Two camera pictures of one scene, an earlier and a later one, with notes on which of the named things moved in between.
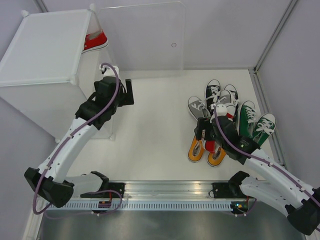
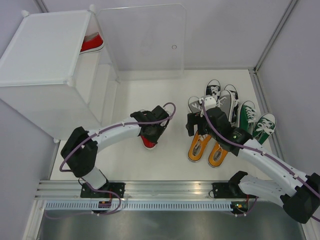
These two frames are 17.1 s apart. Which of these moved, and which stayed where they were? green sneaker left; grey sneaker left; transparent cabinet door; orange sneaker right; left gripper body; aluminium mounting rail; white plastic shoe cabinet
Moved: left gripper body
Stayed: green sneaker left; orange sneaker right; grey sneaker left; transparent cabinet door; aluminium mounting rail; white plastic shoe cabinet
